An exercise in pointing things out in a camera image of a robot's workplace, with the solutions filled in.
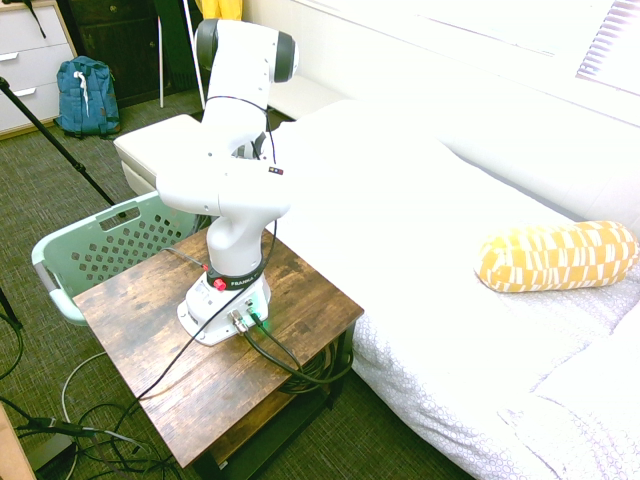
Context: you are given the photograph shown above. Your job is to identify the black cable adapter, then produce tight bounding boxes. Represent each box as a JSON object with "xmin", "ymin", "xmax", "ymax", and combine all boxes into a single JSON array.
[{"xmin": 17, "ymin": 417, "xmax": 97, "ymax": 439}]

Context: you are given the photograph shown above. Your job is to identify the large white ottoman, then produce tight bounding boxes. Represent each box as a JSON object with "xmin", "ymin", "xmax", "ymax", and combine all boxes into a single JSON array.
[{"xmin": 113, "ymin": 113, "xmax": 211, "ymax": 197}]

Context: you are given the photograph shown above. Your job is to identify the mint green laundry basket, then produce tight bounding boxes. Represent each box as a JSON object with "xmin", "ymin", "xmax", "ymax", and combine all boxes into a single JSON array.
[{"xmin": 30, "ymin": 190, "xmax": 214, "ymax": 327}]

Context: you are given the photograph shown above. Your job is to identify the rustic wooden side table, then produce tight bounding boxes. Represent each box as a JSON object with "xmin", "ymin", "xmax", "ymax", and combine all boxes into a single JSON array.
[{"xmin": 72, "ymin": 227, "xmax": 365, "ymax": 480}]

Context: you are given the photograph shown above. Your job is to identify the white drawer dresser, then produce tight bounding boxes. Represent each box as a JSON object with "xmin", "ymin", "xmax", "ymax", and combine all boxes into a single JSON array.
[{"xmin": 0, "ymin": 0, "xmax": 79, "ymax": 140}]

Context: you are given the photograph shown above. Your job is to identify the white pole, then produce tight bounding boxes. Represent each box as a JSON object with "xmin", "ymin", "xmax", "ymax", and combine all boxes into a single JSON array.
[
  {"xmin": 181, "ymin": 0, "xmax": 207, "ymax": 109},
  {"xmin": 156, "ymin": 0, "xmax": 167, "ymax": 109}
]

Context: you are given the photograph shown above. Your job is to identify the white bed with patterned cover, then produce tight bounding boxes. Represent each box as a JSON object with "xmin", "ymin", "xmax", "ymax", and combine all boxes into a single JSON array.
[{"xmin": 264, "ymin": 99, "xmax": 640, "ymax": 480}]

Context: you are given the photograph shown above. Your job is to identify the black hanging strap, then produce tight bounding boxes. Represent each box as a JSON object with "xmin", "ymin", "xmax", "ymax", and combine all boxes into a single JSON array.
[{"xmin": 19, "ymin": 0, "xmax": 48, "ymax": 40}]

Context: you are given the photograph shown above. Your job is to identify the short black tripod leg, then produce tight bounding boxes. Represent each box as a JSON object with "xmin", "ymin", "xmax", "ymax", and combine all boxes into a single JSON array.
[{"xmin": 0, "ymin": 287, "xmax": 24, "ymax": 331}]

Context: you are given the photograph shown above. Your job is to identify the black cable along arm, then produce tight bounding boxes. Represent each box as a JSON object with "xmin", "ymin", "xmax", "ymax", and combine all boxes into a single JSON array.
[{"xmin": 205, "ymin": 95, "xmax": 280, "ymax": 261}]

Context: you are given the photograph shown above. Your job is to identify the yellow white patterned bolster pillow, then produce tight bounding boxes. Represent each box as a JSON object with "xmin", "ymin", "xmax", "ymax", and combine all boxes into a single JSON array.
[{"xmin": 473, "ymin": 220, "xmax": 640, "ymax": 294}]

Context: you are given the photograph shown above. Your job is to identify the small white ottoman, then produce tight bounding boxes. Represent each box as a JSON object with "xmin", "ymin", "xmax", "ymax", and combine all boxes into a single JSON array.
[{"xmin": 267, "ymin": 74, "xmax": 349, "ymax": 121}]

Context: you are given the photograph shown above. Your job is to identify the grey floor cable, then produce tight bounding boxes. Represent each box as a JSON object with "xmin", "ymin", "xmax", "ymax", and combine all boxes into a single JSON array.
[{"xmin": 60, "ymin": 349, "xmax": 109, "ymax": 426}]

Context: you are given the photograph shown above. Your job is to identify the yellow hanging garment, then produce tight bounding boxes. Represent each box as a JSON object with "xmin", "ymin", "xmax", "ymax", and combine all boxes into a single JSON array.
[{"xmin": 201, "ymin": 0, "xmax": 245, "ymax": 22}]

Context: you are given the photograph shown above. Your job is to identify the black floor box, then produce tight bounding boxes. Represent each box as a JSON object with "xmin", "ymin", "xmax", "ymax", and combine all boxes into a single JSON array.
[{"xmin": 24, "ymin": 432, "xmax": 77, "ymax": 472}]

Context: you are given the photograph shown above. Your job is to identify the blue backpack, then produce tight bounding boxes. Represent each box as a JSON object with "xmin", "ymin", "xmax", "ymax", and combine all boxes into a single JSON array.
[{"xmin": 53, "ymin": 55, "xmax": 122, "ymax": 140}]

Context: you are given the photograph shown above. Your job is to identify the thin red black cable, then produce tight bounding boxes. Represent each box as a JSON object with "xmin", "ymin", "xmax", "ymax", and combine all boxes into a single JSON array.
[{"xmin": 163, "ymin": 247, "xmax": 210, "ymax": 274}]

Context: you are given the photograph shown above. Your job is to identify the thick black cable green plug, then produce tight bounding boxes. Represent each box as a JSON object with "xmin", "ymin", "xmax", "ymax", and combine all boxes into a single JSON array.
[{"xmin": 248, "ymin": 310, "xmax": 354, "ymax": 396}]

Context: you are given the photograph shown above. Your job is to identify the folded white patterned duvet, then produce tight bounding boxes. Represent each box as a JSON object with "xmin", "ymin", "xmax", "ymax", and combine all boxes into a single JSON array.
[{"xmin": 497, "ymin": 319, "xmax": 640, "ymax": 480}]

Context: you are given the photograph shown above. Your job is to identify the window blind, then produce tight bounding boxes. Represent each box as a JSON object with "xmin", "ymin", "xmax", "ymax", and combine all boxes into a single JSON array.
[{"xmin": 574, "ymin": 0, "xmax": 640, "ymax": 96}]

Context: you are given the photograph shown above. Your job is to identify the thick black cable silver plug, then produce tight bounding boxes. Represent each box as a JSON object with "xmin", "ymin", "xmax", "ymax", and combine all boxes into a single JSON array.
[{"xmin": 228, "ymin": 309, "xmax": 354, "ymax": 386}]

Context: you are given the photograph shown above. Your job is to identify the light wooden board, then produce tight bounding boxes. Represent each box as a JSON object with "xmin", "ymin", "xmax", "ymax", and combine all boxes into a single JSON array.
[{"xmin": 0, "ymin": 403, "xmax": 37, "ymax": 480}]

